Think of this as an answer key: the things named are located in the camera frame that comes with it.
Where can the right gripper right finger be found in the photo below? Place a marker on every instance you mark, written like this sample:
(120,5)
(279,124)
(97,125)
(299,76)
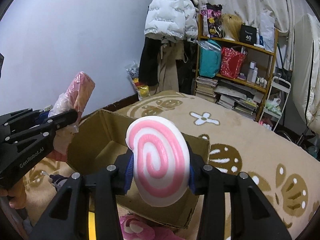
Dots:
(252,215)

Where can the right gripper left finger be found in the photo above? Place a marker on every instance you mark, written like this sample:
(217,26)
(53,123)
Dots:
(66,217)

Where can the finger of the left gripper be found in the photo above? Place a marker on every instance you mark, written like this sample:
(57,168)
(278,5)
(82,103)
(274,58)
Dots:
(47,125)
(21,120)

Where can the pink roll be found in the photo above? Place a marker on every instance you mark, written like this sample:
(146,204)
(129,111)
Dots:
(75,98)

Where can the pink bear plush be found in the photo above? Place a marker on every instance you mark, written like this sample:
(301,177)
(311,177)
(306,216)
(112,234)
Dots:
(135,227)

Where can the pink swirl roll plush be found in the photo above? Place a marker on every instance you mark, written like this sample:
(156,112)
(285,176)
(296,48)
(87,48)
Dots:
(161,160)

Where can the yellow round plush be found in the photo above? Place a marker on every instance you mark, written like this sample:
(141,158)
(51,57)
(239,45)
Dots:
(91,226)

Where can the white-haired purple doll plush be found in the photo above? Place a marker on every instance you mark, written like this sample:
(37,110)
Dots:
(56,180)

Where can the person left hand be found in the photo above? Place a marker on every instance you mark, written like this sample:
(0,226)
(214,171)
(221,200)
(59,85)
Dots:
(17,194)

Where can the brown flower pattern carpet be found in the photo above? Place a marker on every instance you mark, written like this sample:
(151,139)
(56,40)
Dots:
(286,174)

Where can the open cardboard box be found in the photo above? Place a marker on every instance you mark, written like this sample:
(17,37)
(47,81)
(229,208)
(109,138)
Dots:
(120,154)

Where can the plastic bag of toys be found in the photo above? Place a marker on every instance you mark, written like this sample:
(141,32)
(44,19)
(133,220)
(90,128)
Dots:
(141,88)

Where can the black hanging coat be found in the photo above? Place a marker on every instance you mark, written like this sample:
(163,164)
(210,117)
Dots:
(148,66)

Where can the white trolley cart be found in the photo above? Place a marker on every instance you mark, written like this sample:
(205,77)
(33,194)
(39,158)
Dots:
(275,103)

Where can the stack of books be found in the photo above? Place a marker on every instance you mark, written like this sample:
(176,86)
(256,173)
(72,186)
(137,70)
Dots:
(205,88)

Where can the wooden shelf unit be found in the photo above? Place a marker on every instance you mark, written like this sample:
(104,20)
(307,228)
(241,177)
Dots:
(264,62)

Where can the beige trench coat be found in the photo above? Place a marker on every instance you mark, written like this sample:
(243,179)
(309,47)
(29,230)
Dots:
(167,67)

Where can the cream padded chair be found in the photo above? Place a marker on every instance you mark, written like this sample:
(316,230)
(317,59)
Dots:
(305,79)

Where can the red gift bag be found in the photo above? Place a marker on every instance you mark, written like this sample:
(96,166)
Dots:
(231,62)

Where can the teal bag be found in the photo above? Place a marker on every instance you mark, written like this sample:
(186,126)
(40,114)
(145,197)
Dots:
(210,58)

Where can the white puffer jacket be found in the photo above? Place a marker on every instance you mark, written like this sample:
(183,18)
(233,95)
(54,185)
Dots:
(171,21)

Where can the black box with 40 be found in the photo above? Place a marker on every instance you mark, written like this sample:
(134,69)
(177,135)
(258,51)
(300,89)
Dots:
(248,34)

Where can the blonde wig head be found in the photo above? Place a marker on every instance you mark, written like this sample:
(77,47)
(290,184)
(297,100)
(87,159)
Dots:
(231,26)

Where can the white plastic bag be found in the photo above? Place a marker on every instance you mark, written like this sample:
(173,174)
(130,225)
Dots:
(266,31)

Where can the purple patterned bag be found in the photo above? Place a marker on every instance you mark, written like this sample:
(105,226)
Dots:
(211,16)

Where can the beige curtain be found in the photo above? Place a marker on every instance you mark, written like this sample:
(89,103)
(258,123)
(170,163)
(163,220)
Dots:
(285,12)

